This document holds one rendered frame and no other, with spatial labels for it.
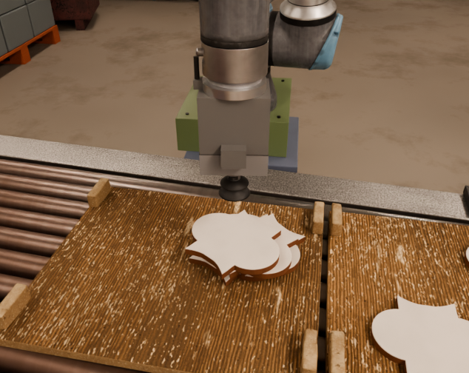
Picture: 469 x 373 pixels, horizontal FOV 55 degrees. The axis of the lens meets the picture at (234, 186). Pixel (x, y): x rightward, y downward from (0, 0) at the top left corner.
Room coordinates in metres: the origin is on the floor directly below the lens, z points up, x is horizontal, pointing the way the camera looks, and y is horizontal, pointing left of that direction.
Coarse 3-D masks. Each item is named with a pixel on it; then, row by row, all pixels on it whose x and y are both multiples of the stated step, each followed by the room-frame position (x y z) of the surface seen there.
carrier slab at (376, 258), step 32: (352, 224) 0.59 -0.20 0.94; (384, 224) 0.59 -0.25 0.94; (416, 224) 0.59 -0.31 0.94; (448, 224) 0.59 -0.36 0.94; (352, 256) 0.52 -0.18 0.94; (384, 256) 0.52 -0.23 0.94; (416, 256) 0.52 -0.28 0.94; (448, 256) 0.52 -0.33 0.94; (352, 288) 0.45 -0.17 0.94; (384, 288) 0.45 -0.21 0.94; (416, 288) 0.45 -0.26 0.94; (448, 288) 0.45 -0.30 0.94; (352, 320) 0.39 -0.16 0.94; (352, 352) 0.35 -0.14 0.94
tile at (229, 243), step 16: (208, 224) 0.54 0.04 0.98; (224, 224) 0.54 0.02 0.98; (240, 224) 0.54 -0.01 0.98; (256, 224) 0.54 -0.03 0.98; (208, 240) 0.50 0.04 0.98; (224, 240) 0.50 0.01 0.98; (240, 240) 0.50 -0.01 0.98; (256, 240) 0.50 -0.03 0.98; (272, 240) 0.50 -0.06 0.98; (208, 256) 0.47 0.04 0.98; (224, 256) 0.47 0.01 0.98; (240, 256) 0.47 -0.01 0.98; (256, 256) 0.47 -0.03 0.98; (272, 256) 0.47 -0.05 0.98; (224, 272) 0.44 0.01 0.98; (240, 272) 0.45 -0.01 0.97; (256, 272) 0.44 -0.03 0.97
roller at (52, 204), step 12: (0, 192) 0.71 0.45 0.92; (12, 192) 0.71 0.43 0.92; (24, 192) 0.72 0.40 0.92; (0, 204) 0.69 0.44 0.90; (12, 204) 0.69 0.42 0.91; (24, 204) 0.68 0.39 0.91; (36, 204) 0.68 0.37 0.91; (48, 204) 0.68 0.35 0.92; (60, 204) 0.67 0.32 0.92; (72, 204) 0.67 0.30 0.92; (84, 204) 0.67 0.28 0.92; (72, 216) 0.66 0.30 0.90; (324, 240) 0.57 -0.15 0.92; (324, 252) 0.55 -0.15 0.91
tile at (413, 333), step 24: (384, 312) 0.40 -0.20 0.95; (408, 312) 0.40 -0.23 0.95; (432, 312) 0.40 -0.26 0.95; (384, 336) 0.36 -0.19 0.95; (408, 336) 0.36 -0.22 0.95; (432, 336) 0.36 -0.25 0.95; (456, 336) 0.36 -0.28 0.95; (408, 360) 0.33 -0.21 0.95; (432, 360) 0.33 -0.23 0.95; (456, 360) 0.33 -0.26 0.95
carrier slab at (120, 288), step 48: (144, 192) 0.69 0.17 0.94; (96, 240) 0.55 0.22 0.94; (144, 240) 0.55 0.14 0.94; (192, 240) 0.55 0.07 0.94; (48, 288) 0.45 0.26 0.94; (96, 288) 0.45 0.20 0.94; (144, 288) 0.45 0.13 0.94; (192, 288) 0.45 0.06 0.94; (240, 288) 0.45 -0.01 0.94; (288, 288) 0.45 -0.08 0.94; (0, 336) 0.37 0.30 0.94; (48, 336) 0.37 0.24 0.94; (96, 336) 0.37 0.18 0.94; (144, 336) 0.37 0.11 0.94; (192, 336) 0.37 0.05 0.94; (240, 336) 0.37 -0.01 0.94; (288, 336) 0.37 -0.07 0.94
